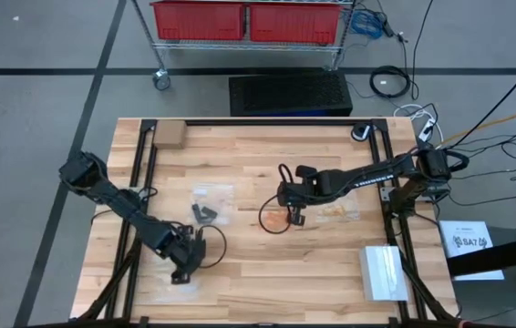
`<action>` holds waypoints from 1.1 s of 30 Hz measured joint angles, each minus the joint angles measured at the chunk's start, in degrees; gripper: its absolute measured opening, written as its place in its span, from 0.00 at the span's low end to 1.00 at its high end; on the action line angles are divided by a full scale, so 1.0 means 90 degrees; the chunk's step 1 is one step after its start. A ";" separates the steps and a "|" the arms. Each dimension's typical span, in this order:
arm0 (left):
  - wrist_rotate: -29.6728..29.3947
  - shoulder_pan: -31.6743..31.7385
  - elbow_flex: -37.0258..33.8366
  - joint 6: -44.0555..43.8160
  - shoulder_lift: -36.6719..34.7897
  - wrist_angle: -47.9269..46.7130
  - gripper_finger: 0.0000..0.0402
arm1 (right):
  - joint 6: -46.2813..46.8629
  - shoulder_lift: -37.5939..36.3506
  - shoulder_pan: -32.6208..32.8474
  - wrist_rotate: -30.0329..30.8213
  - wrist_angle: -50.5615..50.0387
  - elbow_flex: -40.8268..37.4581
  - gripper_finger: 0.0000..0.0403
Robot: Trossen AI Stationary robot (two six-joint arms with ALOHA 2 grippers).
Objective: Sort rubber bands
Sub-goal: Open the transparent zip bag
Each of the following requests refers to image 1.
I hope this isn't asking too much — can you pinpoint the white power strip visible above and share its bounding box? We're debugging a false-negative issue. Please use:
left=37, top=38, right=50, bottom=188
left=417, top=117, right=437, bottom=142

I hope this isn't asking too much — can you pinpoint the thick black cable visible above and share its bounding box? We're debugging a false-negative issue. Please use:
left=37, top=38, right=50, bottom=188
left=448, top=57, right=516, bottom=148

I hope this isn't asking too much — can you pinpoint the black beam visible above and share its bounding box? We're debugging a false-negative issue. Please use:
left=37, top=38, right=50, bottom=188
left=446, top=231, right=516, bottom=292

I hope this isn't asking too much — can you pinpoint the white cable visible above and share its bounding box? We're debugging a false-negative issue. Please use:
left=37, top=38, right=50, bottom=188
left=392, top=103, right=444, bottom=143

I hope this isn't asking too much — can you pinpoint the white printed paper sheet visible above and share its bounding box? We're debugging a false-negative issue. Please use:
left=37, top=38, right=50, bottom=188
left=438, top=220, right=506, bottom=282

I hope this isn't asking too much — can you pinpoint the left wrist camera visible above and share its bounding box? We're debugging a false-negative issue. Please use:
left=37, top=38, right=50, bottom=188
left=160, top=225, right=193, bottom=256

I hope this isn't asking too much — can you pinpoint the thin black hanging cable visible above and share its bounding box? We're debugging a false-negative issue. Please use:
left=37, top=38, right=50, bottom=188
left=409, top=0, right=435, bottom=102

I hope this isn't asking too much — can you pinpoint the small cardboard box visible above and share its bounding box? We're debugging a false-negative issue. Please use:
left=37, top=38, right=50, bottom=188
left=152, top=118, right=188, bottom=150

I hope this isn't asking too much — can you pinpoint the white box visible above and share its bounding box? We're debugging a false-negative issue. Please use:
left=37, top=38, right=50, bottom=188
left=358, top=244, right=410, bottom=302

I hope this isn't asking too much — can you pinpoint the black aluminium table frame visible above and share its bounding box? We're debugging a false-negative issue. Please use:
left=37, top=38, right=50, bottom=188
left=69, top=117, right=460, bottom=328

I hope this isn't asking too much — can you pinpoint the black cable coil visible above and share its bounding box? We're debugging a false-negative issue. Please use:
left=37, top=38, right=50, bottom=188
left=368, top=65, right=412, bottom=99

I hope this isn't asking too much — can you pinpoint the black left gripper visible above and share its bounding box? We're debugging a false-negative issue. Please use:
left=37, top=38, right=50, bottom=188
left=170, top=226, right=208, bottom=285

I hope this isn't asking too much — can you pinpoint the yellow cable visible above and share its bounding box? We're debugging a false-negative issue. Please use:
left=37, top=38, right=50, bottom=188
left=442, top=103, right=516, bottom=144

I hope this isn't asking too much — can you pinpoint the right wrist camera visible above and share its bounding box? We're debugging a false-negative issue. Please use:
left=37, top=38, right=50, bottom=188
left=294, top=165, right=321, bottom=183

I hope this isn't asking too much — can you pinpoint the clear plastic zip bag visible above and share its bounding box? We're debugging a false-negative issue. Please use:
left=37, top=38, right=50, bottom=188
left=191, top=182, right=236, bottom=227
left=139, top=268, right=219, bottom=306
left=315, top=193, right=362, bottom=224

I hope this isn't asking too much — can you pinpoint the blue cable coil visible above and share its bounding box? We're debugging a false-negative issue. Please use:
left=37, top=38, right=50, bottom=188
left=349, top=8, right=385, bottom=40

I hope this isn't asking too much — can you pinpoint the grey side table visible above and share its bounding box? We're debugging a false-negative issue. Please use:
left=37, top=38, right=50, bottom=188
left=439, top=225, right=516, bottom=328

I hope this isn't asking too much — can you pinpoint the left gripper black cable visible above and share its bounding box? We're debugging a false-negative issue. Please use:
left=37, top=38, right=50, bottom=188
left=196, top=223, right=228, bottom=270

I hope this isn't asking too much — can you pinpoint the metal wire shelving cart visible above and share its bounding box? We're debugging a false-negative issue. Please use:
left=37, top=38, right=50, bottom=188
left=129, top=0, right=360, bottom=91

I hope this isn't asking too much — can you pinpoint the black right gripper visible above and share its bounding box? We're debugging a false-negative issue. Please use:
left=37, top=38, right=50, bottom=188
left=278, top=170, right=332, bottom=225

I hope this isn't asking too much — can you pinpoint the black perforated metal case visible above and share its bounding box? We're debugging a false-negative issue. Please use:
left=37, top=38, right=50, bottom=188
left=228, top=70, right=354, bottom=118

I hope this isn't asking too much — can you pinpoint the red plastic bin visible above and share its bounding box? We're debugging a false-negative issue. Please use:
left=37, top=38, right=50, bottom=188
left=247, top=2, right=343, bottom=46
left=150, top=0, right=246, bottom=41

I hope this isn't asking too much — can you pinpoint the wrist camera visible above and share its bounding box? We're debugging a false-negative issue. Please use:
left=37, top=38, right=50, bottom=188
left=160, top=225, right=193, bottom=256
left=294, top=165, right=321, bottom=183

